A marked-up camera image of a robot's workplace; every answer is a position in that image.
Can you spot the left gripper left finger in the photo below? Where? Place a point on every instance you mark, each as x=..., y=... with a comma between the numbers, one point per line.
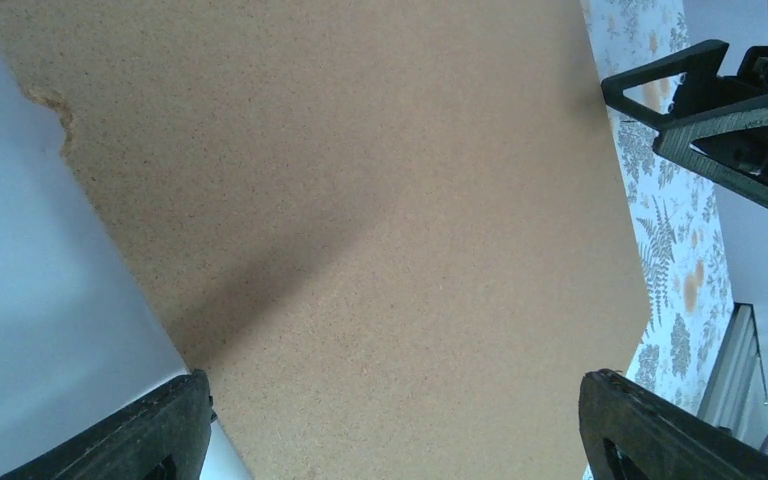
x=164, y=434

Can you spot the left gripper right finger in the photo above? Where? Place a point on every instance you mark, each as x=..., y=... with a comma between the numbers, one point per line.
x=630, y=433

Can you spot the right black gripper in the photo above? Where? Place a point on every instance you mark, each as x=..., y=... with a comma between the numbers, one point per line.
x=715, y=126

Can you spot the brown backing board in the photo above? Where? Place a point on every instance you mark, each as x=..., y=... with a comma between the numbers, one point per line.
x=394, y=233

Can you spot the floral patterned table mat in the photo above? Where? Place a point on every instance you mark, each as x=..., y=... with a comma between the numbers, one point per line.
x=674, y=215

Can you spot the aluminium rail beam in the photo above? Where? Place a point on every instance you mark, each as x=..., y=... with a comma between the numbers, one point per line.
x=736, y=397

